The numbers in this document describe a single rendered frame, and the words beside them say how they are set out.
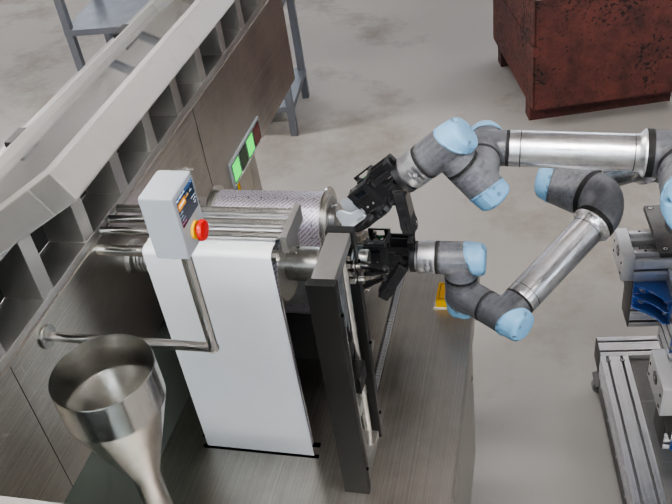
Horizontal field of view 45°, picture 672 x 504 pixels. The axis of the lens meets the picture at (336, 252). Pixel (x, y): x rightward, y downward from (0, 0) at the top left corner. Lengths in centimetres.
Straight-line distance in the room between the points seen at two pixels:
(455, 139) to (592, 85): 300
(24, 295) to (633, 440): 185
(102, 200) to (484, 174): 73
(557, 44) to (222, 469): 310
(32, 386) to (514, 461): 184
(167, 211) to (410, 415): 89
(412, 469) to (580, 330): 170
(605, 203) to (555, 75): 250
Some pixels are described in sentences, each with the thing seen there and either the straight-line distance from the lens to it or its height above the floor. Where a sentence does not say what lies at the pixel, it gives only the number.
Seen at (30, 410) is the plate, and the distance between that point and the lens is 140.
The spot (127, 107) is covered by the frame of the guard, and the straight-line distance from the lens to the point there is 76.
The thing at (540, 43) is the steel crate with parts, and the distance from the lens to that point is 431.
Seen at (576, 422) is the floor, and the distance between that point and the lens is 298.
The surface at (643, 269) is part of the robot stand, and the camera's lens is 247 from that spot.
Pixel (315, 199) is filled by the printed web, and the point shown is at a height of 131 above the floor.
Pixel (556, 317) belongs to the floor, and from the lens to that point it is 334.
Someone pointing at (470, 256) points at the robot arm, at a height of 114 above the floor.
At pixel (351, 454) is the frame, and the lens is 159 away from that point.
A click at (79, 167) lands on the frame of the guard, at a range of 69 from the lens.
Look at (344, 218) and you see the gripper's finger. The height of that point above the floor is 129.
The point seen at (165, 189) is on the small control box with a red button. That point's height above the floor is 171.
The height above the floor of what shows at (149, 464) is 137.
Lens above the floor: 226
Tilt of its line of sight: 37 degrees down
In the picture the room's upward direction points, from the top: 9 degrees counter-clockwise
